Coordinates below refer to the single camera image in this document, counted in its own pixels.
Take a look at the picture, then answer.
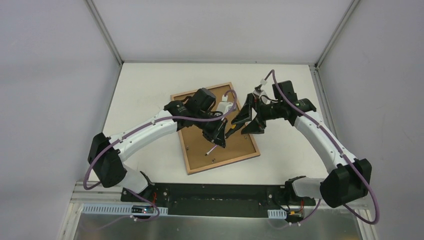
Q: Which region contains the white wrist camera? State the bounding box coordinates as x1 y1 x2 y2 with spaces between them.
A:
214 95 234 116
252 79 269 104

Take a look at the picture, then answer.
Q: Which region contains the right orange connector board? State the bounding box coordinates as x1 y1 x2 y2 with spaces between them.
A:
286 211 304 222

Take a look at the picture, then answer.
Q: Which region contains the aluminium rail beam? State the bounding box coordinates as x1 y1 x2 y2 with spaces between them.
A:
70 181 369 210

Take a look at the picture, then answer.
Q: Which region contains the left white slotted cable duct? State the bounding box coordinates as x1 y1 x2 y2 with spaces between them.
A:
81 203 169 216

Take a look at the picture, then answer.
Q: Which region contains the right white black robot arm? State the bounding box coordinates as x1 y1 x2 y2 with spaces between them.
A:
231 80 372 208

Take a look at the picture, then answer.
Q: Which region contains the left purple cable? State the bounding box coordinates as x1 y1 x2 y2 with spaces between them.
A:
82 89 238 222

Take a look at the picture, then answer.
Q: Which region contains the purple cable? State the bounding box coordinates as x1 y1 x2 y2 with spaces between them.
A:
261 69 381 226
82 89 238 222

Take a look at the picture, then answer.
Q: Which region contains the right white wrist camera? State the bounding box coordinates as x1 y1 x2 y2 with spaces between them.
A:
252 79 269 104

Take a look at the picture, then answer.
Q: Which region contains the right white slotted cable duct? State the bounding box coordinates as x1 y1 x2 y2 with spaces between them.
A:
267 209 287 220

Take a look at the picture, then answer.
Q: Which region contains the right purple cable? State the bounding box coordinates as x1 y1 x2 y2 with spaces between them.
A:
261 69 381 226

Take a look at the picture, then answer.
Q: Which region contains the yellow black screwdriver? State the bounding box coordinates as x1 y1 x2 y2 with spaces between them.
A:
204 124 238 156

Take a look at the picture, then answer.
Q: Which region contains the wooden picture frame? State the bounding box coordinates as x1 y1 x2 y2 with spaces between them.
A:
170 82 261 175

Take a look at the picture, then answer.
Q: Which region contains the left green circuit board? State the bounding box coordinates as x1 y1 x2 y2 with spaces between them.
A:
131 205 155 214

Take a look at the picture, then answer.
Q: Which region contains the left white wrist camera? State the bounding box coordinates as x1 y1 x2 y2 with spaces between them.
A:
214 95 234 116

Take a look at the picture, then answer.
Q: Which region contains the white slotted cable duct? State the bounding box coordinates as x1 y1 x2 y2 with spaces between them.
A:
267 209 287 220
81 203 169 216

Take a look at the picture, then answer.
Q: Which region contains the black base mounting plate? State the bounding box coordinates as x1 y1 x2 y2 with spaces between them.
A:
141 183 316 218

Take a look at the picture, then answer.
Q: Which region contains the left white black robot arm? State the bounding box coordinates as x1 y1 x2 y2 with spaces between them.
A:
83 88 236 203

